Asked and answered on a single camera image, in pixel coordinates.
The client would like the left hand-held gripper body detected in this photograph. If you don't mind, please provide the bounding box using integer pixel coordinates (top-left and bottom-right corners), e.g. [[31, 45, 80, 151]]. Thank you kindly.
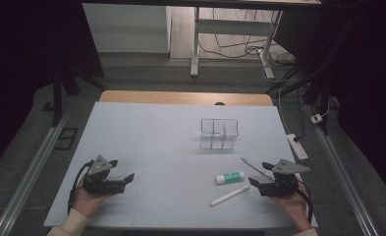
[[82, 154, 127, 197]]

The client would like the tangle of floor cables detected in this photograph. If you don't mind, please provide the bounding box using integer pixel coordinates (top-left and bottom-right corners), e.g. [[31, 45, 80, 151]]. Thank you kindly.
[[198, 8, 297, 67]]

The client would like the dark curtain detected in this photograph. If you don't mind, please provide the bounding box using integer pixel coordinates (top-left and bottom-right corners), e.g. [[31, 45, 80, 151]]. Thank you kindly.
[[272, 0, 386, 206]]

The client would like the white and green glue stick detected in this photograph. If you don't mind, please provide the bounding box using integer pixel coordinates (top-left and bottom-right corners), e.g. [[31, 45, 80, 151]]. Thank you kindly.
[[214, 171, 247, 186]]

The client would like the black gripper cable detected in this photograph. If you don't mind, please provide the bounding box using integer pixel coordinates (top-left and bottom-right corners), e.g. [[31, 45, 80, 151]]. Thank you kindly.
[[67, 159, 95, 214], [295, 178, 314, 224]]

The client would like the person's left hand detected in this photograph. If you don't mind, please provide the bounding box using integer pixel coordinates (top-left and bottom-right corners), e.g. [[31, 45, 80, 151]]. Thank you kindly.
[[72, 181, 113, 218]]

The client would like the aluminium floor rail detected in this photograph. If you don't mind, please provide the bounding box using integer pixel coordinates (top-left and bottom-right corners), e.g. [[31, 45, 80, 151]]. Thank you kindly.
[[0, 111, 71, 236], [306, 104, 380, 236]]

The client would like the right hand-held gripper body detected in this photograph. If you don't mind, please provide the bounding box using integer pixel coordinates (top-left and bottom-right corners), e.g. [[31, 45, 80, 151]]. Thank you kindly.
[[258, 158, 311, 198]]

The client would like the white power strip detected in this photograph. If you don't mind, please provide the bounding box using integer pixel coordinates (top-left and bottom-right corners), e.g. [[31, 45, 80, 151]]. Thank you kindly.
[[286, 133, 309, 161]]

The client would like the white-legged desk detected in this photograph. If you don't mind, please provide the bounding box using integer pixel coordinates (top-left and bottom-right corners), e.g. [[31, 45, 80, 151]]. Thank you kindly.
[[82, 0, 322, 80]]

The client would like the white table cover sheet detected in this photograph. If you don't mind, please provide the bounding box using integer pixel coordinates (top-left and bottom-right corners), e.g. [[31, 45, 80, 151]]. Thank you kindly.
[[42, 101, 319, 230]]

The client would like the black stand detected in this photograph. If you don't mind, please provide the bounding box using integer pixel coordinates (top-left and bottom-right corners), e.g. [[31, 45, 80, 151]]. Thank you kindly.
[[265, 16, 361, 136], [51, 65, 108, 128]]

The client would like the wooden table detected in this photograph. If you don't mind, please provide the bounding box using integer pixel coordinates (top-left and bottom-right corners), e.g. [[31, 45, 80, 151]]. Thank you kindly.
[[99, 89, 274, 107]]

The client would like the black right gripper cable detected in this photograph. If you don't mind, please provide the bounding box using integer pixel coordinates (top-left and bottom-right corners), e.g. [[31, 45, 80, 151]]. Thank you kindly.
[[295, 178, 314, 224]]

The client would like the black floor frame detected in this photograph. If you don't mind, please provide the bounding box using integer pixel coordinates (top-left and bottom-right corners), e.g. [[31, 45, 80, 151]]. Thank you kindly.
[[53, 127, 80, 151]]

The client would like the clear plastic organizer box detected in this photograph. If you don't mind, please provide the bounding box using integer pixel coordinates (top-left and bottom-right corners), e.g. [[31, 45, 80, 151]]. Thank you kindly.
[[198, 118, 240, 150]]

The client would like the white cabinet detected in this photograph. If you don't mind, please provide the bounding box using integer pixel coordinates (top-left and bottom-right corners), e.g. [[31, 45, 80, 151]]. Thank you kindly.
[[82, 3, 172, 54]]

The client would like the silver pen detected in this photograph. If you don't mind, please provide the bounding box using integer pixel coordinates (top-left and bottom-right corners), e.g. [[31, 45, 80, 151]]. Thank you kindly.
[[240, 157, 276, 181]]

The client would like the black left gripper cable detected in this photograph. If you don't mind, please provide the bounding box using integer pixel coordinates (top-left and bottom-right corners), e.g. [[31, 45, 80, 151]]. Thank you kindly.
[[67, 159, 95, 214]]

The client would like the person's right hand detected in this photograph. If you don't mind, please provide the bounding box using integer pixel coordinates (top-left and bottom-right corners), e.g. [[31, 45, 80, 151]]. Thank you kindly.
[[270, 181, 312, 231]]

